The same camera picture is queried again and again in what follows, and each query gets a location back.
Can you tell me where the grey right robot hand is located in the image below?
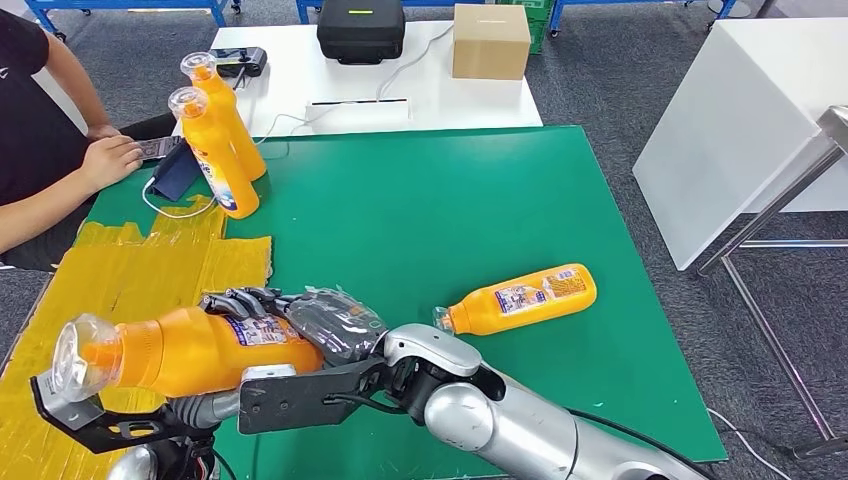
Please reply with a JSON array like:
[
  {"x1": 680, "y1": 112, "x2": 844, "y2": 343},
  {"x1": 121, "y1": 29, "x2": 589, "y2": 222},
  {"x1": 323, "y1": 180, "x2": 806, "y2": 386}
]
[{"x1": 198, "y1": 286, "x2": 389, "y2": 369}]

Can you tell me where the white charging cable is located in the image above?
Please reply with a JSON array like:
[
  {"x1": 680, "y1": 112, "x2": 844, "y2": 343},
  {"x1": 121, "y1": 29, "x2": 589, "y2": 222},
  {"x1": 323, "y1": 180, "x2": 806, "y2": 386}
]
[{"x1": 140, "y1": 104, "x2": 342, "y2": 220}]

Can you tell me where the orange detergent bottle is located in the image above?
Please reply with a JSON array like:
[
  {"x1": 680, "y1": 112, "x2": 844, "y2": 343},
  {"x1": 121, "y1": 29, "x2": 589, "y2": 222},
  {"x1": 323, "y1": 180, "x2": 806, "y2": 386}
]
[
  {"x1": 432, "y1": 262, "x2": 599, "y2": 337},
  {"x1": 167, "y1": 86, "x2": 261, "y2": 221},
  {"x1": 50, "y1": 305, "x2": 326, "y2": 403},
  {"x1": 180, "y1": 51, "x2": 268, "y2": 182}
]

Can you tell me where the white power strip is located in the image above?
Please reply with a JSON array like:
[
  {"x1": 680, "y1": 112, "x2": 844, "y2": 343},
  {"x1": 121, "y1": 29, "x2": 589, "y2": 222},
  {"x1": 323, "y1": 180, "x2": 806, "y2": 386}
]
[{"x1": 305, "y1": 97, "x2": 412, "y2": 132}]

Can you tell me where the white floor cable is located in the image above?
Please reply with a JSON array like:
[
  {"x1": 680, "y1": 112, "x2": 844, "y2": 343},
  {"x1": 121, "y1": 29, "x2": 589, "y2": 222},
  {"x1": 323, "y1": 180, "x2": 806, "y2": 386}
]
[{"x1": 706, "y1": 407, "x2": 780, "y2": 480}]

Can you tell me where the cardboard box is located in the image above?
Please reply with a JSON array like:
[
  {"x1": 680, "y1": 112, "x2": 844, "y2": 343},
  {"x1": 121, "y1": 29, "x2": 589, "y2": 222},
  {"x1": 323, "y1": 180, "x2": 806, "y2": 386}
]
[{"x1": 452, "y1": 3, "x2": 533, "y2": 81}]

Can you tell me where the smartphone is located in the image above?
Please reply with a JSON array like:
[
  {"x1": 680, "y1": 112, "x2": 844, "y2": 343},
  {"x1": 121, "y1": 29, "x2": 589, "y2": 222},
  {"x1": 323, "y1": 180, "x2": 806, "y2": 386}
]
[{"x1": 135, "y1": 135, "x2": 182, "y2": 162}]

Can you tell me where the metal frame stand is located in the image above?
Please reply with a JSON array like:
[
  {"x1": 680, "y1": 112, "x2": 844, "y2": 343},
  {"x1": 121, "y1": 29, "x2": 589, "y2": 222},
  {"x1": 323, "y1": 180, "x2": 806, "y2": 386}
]
[{"x1": 695, "y1": 104, "x2": 848, "y2": 460}]

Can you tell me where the person's right hand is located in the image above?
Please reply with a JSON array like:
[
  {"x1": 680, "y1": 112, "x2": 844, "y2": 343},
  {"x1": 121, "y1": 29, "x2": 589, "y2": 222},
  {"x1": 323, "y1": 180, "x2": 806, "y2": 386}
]
[{"x1": 79, "y1": 134, "x2": 144, "y2": 193}]

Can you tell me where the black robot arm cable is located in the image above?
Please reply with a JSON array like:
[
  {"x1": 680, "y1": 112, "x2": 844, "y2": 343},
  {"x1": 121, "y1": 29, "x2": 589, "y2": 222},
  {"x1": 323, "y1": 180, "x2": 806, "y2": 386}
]
[{"x1": 566, "y1": 407, "x2": 720, "y2": 480}]

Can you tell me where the black carrying case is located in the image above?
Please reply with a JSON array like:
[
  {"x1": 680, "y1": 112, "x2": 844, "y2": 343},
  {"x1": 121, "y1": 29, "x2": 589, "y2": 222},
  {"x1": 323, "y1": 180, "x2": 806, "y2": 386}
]
[{"x1": 316, "y1": 0, "x2": 407, "y2": 66}]

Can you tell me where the white table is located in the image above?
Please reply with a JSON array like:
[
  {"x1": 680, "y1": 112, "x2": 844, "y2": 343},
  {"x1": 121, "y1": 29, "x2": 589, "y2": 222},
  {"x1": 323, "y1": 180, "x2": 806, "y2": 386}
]
[{"x1": 173, "y1": 19, "x2": 545, "y2": 139}]

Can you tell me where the grey round base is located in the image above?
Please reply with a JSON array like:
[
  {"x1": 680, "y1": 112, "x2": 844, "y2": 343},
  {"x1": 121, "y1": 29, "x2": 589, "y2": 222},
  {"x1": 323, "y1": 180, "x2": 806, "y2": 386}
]
[{"x1": 705, "y1": 0, "x2": 751, "y2": 19}]

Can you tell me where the white power cable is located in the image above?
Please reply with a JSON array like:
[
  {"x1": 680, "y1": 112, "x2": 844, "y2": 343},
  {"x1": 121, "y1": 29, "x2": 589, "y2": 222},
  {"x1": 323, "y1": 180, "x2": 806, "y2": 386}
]
[{"x1": 375, "y1": 25, "x2": 456, "y2": 103}]

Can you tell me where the blue steel rack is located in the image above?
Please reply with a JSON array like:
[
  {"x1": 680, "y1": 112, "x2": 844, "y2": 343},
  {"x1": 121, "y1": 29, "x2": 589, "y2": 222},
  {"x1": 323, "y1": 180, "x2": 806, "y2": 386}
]
[
  {"x1": 547, "y1": 0, "x2": 738, "y2": 39},
  {"x1": 296, "y1": 0, "x2": 488, "y2": 26},
  {"x1": 23, "y1": 0, "x2": 241, "y2": 44}
]

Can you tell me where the person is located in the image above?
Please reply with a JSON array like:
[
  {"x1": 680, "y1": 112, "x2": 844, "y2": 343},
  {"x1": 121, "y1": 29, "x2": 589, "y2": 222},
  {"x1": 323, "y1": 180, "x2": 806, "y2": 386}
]
[{"x1": 0, "y1": 6, "x2": 180, "y2": 273}]

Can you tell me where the tablet in blue case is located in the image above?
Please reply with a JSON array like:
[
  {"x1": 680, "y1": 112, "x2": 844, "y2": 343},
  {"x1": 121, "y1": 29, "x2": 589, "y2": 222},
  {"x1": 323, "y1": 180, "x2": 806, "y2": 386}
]
[{"x1": 146, "y1": 135, "x2": 203, "y2": 203}]

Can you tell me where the white cabinet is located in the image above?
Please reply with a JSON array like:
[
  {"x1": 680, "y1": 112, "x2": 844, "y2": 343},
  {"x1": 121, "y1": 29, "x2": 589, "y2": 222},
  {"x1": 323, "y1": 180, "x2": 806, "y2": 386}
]
[{"x1": 631, "y1": 17, "x2": 848, "y2": 273}]

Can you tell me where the green plastic crate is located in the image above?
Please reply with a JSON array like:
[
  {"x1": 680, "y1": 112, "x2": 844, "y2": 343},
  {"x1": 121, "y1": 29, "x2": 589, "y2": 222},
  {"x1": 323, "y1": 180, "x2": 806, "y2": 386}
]
[{"x1": 498, "y1": 0, "x2": 556, "y2": 56}]

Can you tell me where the black remote controller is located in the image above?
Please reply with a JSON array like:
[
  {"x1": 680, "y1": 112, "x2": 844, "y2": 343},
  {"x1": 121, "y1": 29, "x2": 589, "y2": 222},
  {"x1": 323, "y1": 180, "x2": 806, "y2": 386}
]
[{"x1": 208, "y1": 46, "x2": 270, "y2": 91}]

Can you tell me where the yellow tape patch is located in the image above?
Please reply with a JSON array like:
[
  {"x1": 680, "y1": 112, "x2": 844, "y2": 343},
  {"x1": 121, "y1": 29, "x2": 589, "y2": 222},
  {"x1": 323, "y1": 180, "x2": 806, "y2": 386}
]
[{"x1": 0, "y1": 195, "x2": 274, "y2": 480}]

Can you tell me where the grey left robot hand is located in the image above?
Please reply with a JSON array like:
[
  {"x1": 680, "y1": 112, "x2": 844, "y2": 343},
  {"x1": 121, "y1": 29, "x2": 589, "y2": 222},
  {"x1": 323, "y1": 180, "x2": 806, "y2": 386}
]
[{"x1": 168, "y1": 390, "x2": 243, "y2": 432}]

